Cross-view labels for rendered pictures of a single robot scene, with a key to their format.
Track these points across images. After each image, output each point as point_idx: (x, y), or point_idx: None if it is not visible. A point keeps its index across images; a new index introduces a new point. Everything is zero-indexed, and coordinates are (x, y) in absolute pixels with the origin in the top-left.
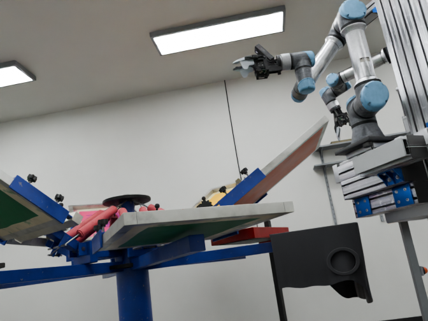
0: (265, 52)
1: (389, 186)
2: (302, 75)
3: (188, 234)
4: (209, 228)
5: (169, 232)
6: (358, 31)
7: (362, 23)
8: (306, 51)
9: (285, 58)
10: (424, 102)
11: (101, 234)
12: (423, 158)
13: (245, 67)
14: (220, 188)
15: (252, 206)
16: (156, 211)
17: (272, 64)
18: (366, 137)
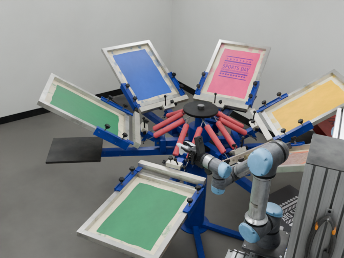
0: (197, 148)
1: None
2: (212, 183)
3: (149, 213)
4: (145, 227)
5: (128, 218)
6: (257, 182)
7: (261, 179)
8: (219, 168)
9: (204, 164)
10: None
11: (114, 190)
12: None
13: (180, 153)
14: (224, 160)
15: (132, 253)
16: (89, 236)
17: (199, 159)
18: (241, 245)
